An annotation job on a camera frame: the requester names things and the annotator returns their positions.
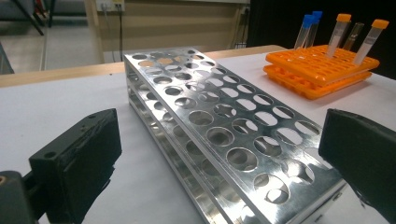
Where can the metal test tube rack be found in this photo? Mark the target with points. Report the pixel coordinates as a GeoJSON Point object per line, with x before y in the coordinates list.
{"type": "Point", "coordinates": [325, 180]}

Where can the black curtain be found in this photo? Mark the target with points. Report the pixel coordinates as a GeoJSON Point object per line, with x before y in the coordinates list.
{"type": "Point", "coordinates": [280, 25]}

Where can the black tripod legs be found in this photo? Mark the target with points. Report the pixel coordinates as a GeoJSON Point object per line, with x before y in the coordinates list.
{"type": "Point", "coordinates": [29, 18]}

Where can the beige wooden partition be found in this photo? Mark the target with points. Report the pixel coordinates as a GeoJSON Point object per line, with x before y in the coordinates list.
{"type": "Point", "coordinates": [174, 25]}

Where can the white wall socket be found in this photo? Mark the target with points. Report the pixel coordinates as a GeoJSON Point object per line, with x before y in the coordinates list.
{"type": "Point", "coordinates": [107, 4]}

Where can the blue capped test tube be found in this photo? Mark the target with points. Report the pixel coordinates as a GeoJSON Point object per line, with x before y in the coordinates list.
{"type": "Point", "coordinates": [317, 15]}
{"type": "Point", "coordinates": [306, 21]}

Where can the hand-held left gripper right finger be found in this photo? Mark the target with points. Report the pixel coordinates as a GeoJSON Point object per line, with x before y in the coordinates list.
{"type": "Point", "coordinates": [364, 149]}

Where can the orange plastic test tube rack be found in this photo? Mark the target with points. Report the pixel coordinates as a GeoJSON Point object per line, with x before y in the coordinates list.
{"type": "Point", "coordinates": [311, 90]}

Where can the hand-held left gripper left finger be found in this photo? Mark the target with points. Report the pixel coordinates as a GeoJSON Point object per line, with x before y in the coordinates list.
{"type": "Point", "coordinates": [77, 161]}

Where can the orange capped test tube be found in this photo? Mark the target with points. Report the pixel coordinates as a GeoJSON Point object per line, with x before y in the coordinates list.
{"type": "Point", "coordinates": [337, 34]}
{"type": "Point", "coordinates": [370, 40]}

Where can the clear glass test tube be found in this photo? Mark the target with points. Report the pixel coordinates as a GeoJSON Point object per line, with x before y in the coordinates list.
{"type": "Point", "coordinates": [353, 35]}

